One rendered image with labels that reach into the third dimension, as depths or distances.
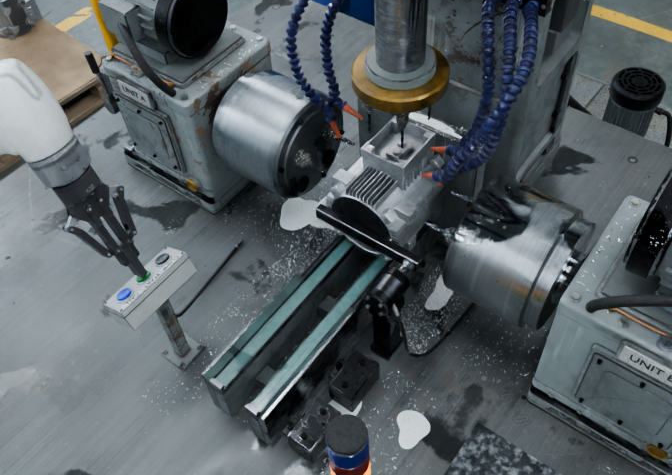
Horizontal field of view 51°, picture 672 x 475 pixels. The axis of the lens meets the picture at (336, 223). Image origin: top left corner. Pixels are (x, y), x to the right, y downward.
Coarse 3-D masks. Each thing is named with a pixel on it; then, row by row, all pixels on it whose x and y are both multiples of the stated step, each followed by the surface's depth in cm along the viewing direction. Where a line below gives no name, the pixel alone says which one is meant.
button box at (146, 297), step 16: (176, 256) 136; (160, 272) 134; (176, 272) 135; (192, 272) 138; (144, 288) 132; (160, 288) 133; (176, 288) 136; (112, 304) 132; (128, 304) 129; (144, 304) 131; (160, 304) 134; (128, 320) 130; (144, 320) 132
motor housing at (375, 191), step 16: (368, 176) 142; (384, 176) 142; (352, 192) 140; (368, 192) 139; (384, 192) 141; (400, 192) 143; (416, 192) 144; (336, 208) 150; (352, 208) 154; (368, 208) 157; (384, 208) 140; (432, 208) 149; (368, 224) 155; (384, 224) 155; (400, 224) 141; (416, 224) 145; (352, 240) 153; (400, 240) 142
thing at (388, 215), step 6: (438, 156) 147; (432, 162) 147; (438, 162) 147; (444, 162) 148; (438, 168) 147; (336, 186) 143; (342, 186) 144; (336, 192) 143; (342, 192) 143; (384, 210) 139; (390, 210) 138; (384, 216) 138; (390, 216) 138; (396, 216) 139; (384, 222) 140; (390, 222) 138; (336, 228) 153; (342, 234) 153; (384, 258) 149; (390, 258) 147
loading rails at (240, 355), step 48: (336, 240) 155; (432, 240) 166; (288, 288) 147; (336, 288) 158; (240, 336) 140; (288, 336) 149; (336, 336) 140; (240, 384) 140; (288, 384) 133; (288, 432) 139
